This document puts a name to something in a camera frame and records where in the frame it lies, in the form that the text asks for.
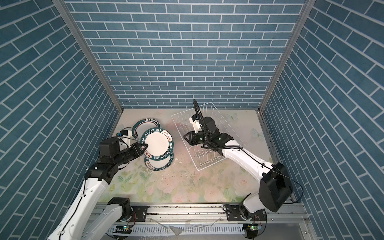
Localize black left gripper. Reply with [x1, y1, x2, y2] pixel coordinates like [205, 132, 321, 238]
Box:
[112, 142, 149, 168]

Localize dark green rim plate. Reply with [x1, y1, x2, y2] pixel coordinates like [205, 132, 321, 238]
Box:
[132, 118, 161, 138]

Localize small plate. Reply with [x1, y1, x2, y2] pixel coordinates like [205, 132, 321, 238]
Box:
[144, 153, 174, 172]
[140, 128, 174, 161]

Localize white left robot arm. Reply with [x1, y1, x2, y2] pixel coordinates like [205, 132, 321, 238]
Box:
[48, 137, 148, 240]

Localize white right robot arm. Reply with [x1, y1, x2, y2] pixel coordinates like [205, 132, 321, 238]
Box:
[183, 114, 294, 220]

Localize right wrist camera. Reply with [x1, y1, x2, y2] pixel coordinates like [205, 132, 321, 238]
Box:
[189, 114, 202, 134]

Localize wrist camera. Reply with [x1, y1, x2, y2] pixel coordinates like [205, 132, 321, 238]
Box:
[98, 133, 135, 165]
[189, 114, 202, 134]

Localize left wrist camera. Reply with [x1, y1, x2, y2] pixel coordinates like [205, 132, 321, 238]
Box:
[98, 133, 135, 165]

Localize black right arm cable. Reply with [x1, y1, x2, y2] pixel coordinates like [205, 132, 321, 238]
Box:
[192, 99, 271, 169]

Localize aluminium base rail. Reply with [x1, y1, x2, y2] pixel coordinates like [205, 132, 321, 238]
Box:
[59, 202, 310, 224]

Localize aluminium left corner post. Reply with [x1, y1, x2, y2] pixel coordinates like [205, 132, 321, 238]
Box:
[52, 0, 124, 114]

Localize aluminium corner post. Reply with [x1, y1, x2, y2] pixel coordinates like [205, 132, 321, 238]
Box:
[52, 0, 124, 114]
[258, 0, 316, 112]

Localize aluminium right corner post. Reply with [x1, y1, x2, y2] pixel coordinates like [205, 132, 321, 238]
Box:
[258, 0, 316, 112]

